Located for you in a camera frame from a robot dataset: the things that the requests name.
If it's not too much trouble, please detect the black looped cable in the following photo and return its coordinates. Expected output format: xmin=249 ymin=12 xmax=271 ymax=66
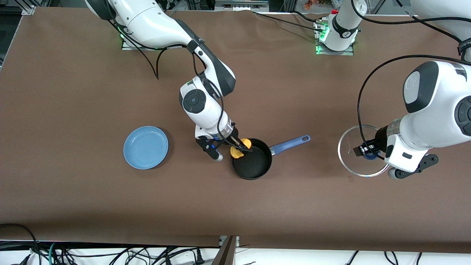
xmin=0 ymin=223 xmax=42 ymax=265

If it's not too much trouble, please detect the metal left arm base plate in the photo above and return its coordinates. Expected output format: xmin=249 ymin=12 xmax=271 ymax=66
xmin=316 ymin=41 xmax=354 ymax=56

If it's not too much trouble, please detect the brown table cover sheet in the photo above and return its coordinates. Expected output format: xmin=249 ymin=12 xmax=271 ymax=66
xmin=0 ymin=7 xmax=471 ymax=254

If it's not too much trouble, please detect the aluminium frame post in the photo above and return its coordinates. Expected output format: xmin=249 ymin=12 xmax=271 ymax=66
xmin=20 ymin=0 xmax=37 ymax=15

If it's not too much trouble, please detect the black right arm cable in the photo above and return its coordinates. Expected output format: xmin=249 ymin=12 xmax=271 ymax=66
xmin=109 ymin=20 xmax=230 ymax=148

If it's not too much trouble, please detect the black pot with blue handle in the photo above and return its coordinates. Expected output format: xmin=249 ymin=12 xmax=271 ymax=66
xmin=232 ymin=135 xmax=311 ymax=180

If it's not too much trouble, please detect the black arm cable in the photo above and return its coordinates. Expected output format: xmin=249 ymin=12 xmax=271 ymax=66
xmin=351 ymin=0 xmax=471 ymax=160
xmin=109 ymin=20 xmax=230 ymax=148

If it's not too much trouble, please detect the yellow potato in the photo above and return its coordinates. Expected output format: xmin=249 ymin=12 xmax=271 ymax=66
xmin=230 ymin=138 xmax=253 ymax=159

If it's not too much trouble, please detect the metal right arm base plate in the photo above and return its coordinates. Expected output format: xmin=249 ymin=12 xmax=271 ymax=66
xmin=121 ymin=37 xmax=159 ymax=51

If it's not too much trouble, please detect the aluminium frame rail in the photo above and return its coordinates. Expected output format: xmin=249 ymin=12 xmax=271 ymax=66
xmin=215 ymin=0 xmax=269 ymax=11

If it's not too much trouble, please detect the blue round plate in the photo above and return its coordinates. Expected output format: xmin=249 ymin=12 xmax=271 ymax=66
xmin=123 ymin=126 xmax=169 ymax=170

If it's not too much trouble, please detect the thin black table cable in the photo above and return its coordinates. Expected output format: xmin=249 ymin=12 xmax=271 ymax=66
xmin=252 ymin=10 xmax=324 ymax=32

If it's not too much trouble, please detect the glass lid with blue knob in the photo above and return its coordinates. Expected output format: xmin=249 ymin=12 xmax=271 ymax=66
xmin=338 ymin=125 xmax=390 ymax=177

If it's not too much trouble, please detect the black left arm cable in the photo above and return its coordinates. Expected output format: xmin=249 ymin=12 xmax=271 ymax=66
xmin=351 ymin=0 xmax=471 ymax=160

